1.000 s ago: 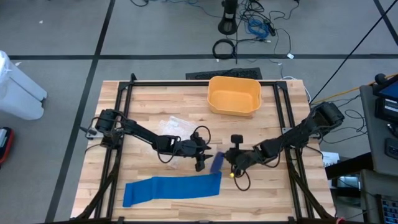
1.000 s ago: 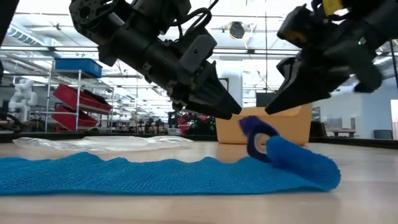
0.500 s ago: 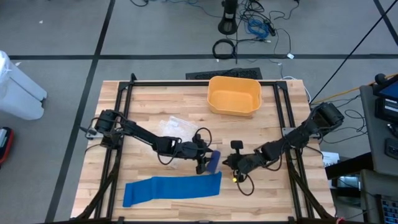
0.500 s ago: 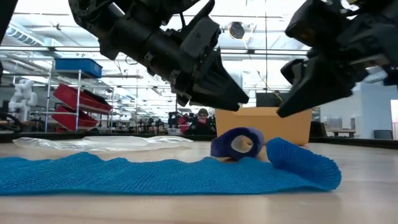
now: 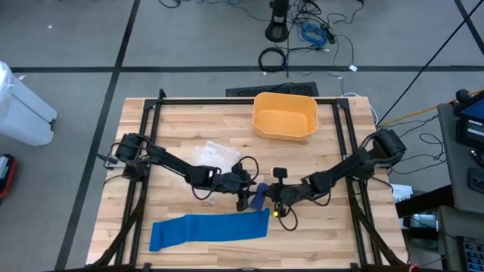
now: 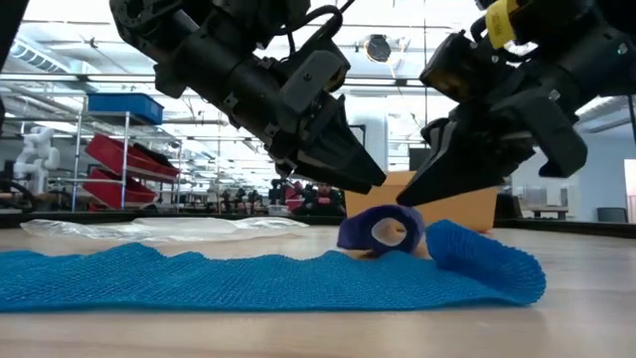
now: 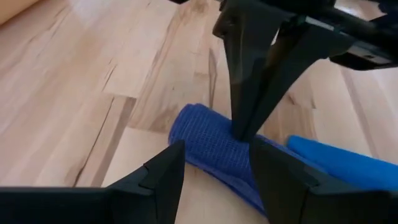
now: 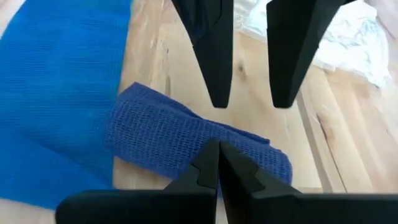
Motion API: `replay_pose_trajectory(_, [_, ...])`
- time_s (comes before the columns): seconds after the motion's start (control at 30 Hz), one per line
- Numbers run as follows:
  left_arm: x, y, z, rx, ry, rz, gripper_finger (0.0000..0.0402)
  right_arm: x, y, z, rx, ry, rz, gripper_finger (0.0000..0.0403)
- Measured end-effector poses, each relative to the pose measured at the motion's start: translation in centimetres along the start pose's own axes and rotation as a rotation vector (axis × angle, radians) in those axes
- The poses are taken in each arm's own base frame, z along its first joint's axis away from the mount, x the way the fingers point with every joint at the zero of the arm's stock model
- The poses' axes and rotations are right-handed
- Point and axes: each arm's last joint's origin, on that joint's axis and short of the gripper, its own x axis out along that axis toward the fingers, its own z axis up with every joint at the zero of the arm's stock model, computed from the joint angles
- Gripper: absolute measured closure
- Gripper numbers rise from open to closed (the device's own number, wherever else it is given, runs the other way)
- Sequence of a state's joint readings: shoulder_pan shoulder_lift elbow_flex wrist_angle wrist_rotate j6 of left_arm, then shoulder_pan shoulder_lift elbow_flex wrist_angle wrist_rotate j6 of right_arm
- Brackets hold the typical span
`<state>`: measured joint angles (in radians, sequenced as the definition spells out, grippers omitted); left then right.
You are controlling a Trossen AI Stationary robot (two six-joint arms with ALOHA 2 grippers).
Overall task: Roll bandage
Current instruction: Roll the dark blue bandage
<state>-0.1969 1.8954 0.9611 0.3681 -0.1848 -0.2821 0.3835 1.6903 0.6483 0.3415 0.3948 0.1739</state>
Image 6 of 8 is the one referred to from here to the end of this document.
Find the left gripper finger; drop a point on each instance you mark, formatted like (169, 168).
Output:
(343, 154)
(323, 178)

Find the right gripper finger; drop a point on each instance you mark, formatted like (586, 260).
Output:
(472, 164)
(437, 131)

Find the bright blue elastic bandage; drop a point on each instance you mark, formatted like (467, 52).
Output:
(199, 278)

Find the clear plastic zip bag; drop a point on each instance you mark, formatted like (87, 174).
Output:
(149, 228)

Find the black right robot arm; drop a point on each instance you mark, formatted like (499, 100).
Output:
(586, 40)

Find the person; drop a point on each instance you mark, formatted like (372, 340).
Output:
(325, 199)

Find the yellow plastic bin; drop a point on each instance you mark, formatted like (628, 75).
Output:
(467, 211)

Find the black chair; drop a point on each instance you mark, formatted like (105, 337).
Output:
(507, 206)

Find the distant desk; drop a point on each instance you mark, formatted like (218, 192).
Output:
(549, 211)

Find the blue storage bin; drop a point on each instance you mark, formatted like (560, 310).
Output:
(124, 107)

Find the distant dark chair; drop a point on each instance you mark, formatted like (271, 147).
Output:
(612, 215)

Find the red tilted storage bin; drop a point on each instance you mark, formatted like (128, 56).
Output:
(107, 191)
(107, 151)

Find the metal shelf rack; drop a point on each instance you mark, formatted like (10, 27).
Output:
(78, 149)

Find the white robot figure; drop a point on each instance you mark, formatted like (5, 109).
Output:
(37, 154)

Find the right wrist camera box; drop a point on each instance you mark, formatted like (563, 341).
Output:
(447, 64)

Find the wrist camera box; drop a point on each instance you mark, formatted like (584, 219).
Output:
(447, 64)
(313, 79)

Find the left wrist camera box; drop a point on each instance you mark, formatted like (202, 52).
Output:
(313, 79)

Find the black aluminium table frame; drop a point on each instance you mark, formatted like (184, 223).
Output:
(99, 217)

